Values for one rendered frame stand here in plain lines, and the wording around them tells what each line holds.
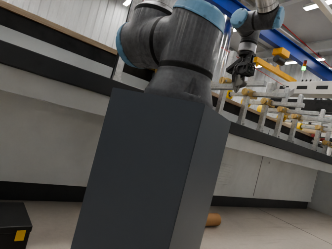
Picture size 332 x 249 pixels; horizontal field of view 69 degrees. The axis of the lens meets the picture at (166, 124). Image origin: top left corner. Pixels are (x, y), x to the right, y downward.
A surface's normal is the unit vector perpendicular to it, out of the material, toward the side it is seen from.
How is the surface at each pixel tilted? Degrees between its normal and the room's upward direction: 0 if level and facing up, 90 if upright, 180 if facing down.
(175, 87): 70
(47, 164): 90
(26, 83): 90
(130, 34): 92
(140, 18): 87
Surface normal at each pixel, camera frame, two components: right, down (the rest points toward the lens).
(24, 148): 0.56, 0.12
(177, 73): -0.15, -0.41
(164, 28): -0.61, -0.23
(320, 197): -0.79, -0.22
